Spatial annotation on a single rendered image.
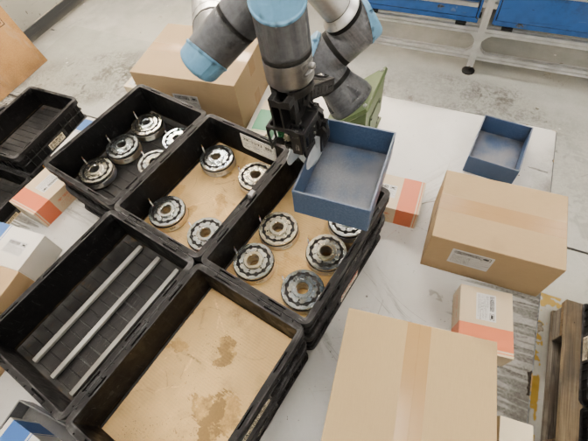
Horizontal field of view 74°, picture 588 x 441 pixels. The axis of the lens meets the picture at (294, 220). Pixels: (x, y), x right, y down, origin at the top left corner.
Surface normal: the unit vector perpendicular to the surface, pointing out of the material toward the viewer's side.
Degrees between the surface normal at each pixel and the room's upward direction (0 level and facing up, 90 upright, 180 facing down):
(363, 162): 1
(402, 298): 0
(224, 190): 0
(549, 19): 90
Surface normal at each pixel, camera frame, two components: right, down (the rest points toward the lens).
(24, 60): 0.85, 0.13
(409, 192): -0.08, -0.54
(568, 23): -0.39, 0.80
